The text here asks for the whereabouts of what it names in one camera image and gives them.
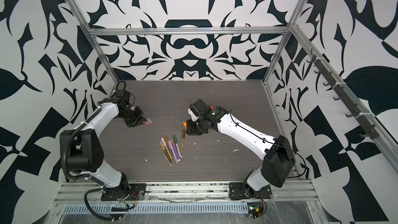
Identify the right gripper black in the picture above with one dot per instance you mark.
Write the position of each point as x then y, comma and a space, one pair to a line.
189, 129

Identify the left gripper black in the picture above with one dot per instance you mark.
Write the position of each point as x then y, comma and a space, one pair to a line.
139, 112

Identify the brown cap beige pen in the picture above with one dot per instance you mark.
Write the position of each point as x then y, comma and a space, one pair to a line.
182, 140

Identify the purple highlighter pen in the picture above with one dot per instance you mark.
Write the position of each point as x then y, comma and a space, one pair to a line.
175, 151

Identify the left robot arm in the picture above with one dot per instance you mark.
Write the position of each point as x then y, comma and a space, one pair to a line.
81, 153

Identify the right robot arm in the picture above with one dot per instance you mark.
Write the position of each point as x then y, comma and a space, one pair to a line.
276, 153

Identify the gold cap green pen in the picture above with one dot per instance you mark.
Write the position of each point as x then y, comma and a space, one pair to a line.
170, 147

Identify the tan cap brown pen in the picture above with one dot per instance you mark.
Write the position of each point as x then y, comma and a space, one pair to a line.
165, 153

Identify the pink slim pen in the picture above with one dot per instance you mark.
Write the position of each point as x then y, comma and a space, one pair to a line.
176, 160

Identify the small circuit board right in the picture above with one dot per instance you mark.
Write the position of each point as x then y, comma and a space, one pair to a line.
256, 211

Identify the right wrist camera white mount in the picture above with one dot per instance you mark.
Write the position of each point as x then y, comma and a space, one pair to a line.
194, 117

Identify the aluminium front rail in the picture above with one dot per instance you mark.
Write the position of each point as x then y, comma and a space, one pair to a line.
192, 191

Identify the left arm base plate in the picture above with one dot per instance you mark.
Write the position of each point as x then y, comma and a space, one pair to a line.
124, 192

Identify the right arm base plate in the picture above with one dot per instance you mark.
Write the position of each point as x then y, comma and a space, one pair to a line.
242, 191

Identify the white slotted cable duct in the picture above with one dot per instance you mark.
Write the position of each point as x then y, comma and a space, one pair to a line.
175, 208

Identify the wall hook rail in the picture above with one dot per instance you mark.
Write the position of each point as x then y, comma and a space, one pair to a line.
345, 94

